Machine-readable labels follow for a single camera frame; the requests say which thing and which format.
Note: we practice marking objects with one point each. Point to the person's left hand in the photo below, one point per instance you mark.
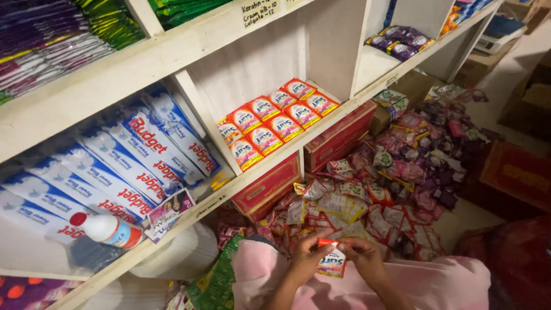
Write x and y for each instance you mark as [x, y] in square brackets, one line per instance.
[301, 262]

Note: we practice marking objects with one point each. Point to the person's right hand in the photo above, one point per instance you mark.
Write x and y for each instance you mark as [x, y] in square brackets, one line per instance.
[368, 262]

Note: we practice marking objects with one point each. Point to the red pink detergent sachet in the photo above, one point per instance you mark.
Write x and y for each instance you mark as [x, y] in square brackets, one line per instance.
[331, 266]

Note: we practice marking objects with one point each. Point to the person's pink garment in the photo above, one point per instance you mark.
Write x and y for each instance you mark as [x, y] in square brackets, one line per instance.
[430, 286]

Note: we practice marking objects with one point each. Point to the heap of mixed loose sachets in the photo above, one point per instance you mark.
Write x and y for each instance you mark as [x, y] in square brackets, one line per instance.
[387, 185]

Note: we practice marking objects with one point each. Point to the red carton box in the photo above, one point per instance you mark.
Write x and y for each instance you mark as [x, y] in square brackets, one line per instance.
[340, 133]
[269, 187]

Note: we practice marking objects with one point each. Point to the green sachet strip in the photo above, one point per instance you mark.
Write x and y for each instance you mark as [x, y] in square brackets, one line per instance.
[215, 282]

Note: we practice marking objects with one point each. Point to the small yellow packet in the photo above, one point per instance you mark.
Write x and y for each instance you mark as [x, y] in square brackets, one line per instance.
[219, 181]

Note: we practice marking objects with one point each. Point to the white plastic sack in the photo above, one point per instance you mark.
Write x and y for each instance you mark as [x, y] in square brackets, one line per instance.
[180, 254]

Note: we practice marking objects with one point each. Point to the pink shampoo sachet strip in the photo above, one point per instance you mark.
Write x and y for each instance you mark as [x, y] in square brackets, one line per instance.
[168, 213]

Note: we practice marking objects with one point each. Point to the rows of red shelf sachets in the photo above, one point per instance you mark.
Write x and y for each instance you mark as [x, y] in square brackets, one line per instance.
[275, 120]

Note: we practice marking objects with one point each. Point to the red mesh bag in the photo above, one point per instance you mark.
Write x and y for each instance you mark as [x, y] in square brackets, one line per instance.
[516, 258]

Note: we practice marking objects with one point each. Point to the cardboard box with green sachets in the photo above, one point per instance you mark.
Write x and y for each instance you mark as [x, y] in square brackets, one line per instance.
[389, 110]

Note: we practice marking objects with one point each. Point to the red orange printed carton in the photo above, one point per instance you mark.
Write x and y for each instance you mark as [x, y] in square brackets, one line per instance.
[514, 174]

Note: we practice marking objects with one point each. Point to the white bottle with red cap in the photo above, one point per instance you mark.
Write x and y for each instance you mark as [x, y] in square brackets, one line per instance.
[109, 230]

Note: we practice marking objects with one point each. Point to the dark blue plastic bag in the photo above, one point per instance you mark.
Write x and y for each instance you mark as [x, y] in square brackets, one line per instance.
[92, 256]

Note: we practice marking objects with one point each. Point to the white wooden shelf unit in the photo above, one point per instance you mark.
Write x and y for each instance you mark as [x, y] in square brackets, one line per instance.
[267, 56]

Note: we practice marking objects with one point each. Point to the row of blue detergent packets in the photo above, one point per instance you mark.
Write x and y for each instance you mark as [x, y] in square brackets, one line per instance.
[112, 168]

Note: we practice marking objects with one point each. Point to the pile of purple sachets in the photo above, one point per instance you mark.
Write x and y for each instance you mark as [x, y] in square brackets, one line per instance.
[399, 43]

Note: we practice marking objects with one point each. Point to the stack of brown cardboard cartons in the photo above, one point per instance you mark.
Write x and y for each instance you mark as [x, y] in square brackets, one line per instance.
[529, 97]

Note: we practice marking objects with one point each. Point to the handwritten paper label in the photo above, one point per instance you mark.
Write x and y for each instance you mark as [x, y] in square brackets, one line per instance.
[259, 11]

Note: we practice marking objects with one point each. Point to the white weighing scale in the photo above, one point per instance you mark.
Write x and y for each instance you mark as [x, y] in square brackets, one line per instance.
[499, 35]

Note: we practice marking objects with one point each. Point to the row of orange blue packets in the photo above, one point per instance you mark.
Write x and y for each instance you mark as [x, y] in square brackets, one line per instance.
[465, 10]

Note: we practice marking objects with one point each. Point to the stack of green yellow sachets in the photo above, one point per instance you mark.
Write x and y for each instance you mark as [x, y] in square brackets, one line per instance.
[112, 21]

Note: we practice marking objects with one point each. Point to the stack of purple white sachets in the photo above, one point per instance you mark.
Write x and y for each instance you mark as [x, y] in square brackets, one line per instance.
[43, 47]

